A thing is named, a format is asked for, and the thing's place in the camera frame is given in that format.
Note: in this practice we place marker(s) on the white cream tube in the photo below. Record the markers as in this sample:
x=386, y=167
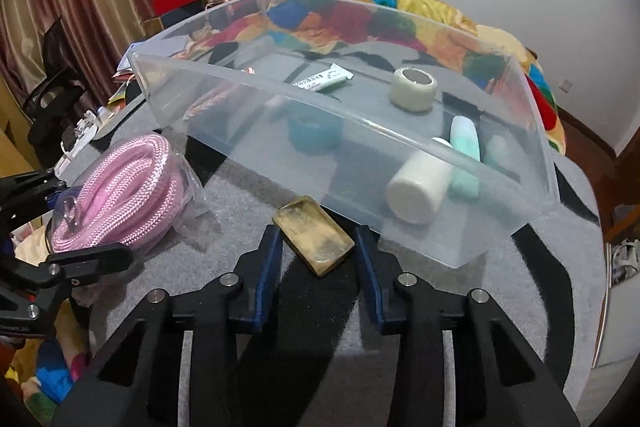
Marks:
x=329, y=78

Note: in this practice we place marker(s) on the colourful patchwork quilt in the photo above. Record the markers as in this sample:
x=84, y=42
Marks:
x=431, y=27

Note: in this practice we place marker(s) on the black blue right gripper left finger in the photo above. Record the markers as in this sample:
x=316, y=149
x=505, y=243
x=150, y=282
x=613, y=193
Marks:
x=134, y=379

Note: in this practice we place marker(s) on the white bandage tape roll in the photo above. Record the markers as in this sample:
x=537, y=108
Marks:
x=413, y=90

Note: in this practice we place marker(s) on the teal tape roll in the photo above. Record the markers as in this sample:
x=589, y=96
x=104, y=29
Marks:
x=312, y=130

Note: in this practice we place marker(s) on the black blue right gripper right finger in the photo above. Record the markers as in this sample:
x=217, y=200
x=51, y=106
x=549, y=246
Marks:
x=499, y=380

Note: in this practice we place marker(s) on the tan rectangular soap block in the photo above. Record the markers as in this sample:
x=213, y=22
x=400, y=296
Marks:
x=313, y=235

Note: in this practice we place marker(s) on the clear plastic storage box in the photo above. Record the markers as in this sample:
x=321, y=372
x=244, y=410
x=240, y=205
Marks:
x=234, y=98

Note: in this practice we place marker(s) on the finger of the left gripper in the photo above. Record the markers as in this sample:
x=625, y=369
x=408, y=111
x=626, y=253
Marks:
x=26, y=196
x=88, y=266

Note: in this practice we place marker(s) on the white cylindrical bottle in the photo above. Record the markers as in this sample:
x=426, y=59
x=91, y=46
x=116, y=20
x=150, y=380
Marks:
x=417, y=190

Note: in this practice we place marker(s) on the wall power socket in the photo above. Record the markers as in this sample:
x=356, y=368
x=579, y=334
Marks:
x=565, y=85

